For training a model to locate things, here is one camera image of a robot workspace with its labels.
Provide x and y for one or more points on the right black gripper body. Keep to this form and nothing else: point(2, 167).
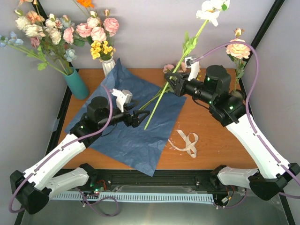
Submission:
point(200, 95)

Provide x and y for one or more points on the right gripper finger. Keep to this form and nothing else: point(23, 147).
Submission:
point(174, 75)
point(175, 85)

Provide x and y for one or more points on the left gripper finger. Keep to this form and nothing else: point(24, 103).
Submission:
point(138, 112)
point(137, 121)

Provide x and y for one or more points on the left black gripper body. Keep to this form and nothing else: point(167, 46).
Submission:
point(127, 120)

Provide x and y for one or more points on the blue paper bouquet wrapper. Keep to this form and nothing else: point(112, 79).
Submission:
point(126, 139)

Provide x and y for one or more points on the black cylinder table edge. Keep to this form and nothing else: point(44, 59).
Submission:
point(238, 94)

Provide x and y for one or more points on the cream printed ribbon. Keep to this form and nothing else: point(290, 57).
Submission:
point(189, 145)

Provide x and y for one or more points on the peach rose stem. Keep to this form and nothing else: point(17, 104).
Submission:
point(238, 53)

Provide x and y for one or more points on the white flower stem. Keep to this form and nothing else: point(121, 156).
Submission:
point(209, 12)

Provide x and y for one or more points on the pink yellow flower bouquet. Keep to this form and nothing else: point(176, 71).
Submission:
point(169, 71)

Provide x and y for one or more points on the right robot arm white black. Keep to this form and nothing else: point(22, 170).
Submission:
point(273, 172)

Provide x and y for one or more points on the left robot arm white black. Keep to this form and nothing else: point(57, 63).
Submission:
point(34, 187)

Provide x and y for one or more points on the white ribbed vase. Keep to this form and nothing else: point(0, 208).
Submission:
point(108, 65)

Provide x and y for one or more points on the teal cylindrical vase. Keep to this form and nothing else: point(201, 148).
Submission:
point(76, 85)

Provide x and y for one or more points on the pink yellow flowers white vase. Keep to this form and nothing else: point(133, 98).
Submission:
point(96, 32)

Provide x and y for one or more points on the mixed flowers in teal vase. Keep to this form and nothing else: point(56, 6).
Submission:
point(50, 46)

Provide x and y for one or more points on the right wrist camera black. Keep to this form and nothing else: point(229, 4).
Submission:
point(217, 79)

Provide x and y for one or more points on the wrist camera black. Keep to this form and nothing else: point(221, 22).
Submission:
point(217, 79)
point(98, 109)

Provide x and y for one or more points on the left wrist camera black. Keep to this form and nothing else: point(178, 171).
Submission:
point(98, 109)

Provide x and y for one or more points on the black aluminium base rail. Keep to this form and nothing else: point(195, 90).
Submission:
point(202, 180)

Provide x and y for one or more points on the light blue slotted cable duct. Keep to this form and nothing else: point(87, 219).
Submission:
point(150, 197)

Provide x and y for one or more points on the black frame post right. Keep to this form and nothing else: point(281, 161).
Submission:
point(275, 8)

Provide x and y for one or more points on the black frame post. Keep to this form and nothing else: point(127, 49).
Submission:
point(275, 8)
point(39, 9)

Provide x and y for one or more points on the black frame post left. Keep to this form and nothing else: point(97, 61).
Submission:
point(39, 9)

